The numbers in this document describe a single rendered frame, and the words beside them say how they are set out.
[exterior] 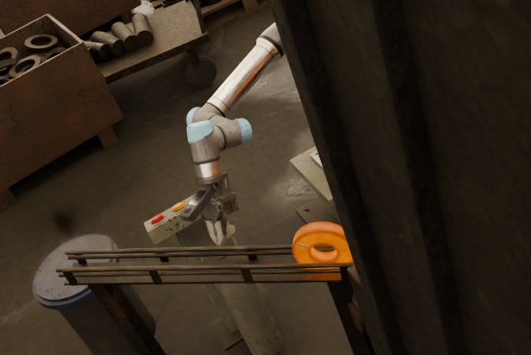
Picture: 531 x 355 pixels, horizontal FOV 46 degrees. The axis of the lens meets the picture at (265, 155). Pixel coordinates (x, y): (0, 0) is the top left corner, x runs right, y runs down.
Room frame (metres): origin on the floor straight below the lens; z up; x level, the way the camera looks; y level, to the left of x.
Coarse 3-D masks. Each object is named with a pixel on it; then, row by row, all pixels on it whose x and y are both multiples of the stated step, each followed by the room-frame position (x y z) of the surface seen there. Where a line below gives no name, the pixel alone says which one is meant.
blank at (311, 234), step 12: (300, 228) 1.10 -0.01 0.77; (312, 228) 1.07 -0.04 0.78; (324, 228) 1.06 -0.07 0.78; (336, 228) 1.06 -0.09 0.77; (300, 240) 1.07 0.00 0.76; (312, 240) 1.06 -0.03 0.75; (324, 240) 1.05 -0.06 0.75; (336, 240) 1.04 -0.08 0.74; (300, 252) 1.08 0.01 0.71; (312, 252) 1.08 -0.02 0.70; (324, 252) 1.09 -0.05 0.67; (336, 252) 1.06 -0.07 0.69; (348, 252) 1.04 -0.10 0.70
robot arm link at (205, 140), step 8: (208, 120) 1.49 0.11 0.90; (192, 128) 1.46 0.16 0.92; (200, 128) 1.45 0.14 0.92; (208, 128) 1.46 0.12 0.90; (216, 128) 1.48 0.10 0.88; (192, 136) 1.45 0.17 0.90; (200, 136) 1.44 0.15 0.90; (208, 136) 1.44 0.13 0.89; (216, 136) 1.45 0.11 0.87; (192, 144) 1.45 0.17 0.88; (200, 144) 1.43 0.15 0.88; (208, 144) 1.43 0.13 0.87; (216, 144) 1.44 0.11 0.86; (192, 152) 1.44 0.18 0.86; (200, 152) 1.43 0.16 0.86; (208, 152) 1.42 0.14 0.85; (216, 152) 1.43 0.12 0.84; (200, 160) 1.42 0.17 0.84; (208, 160) 1.41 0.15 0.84; (216, 160) 1.42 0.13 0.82
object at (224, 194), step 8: (224, 176) 1.43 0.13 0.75; (208, 184) 1.41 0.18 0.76; (216, 184) 1.42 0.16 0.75; (224, 184) 1.41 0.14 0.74; (216, 192) 1.39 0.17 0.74; (224, 192) 1.40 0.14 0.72; (232, 192) 1.41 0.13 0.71; (216, 200) 1.36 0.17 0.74; (224, 200) 1.37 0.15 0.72; (232, 200) 1.39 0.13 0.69; (208, 208) 1.37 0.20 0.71; (216, 208) 1.35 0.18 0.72; (224, 208) 1.37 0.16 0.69; (232, 208) 1.37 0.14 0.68; (208, 216) 1.37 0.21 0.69; (216, 216) 1.34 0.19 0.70
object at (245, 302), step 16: (208, 240) 1.47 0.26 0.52; (208, 256) 1.40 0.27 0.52; (224, 256) 1.37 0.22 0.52; (240, 256) 1.40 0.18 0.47; (224, 288) 1.37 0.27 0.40; (240, 288) 1.37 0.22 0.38; (256, 288) 1.40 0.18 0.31; (240, 304) 1.36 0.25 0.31; (256, 304) 1.38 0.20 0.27; (240, 320) 1.37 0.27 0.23; (256, 320) 1.36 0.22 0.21; (272, 320) 1.40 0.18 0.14; (256, 336) 1.36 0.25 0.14; (272, 336) 1.38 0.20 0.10; (256, 352) 1.37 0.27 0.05; (272, 352) 1.36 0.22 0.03
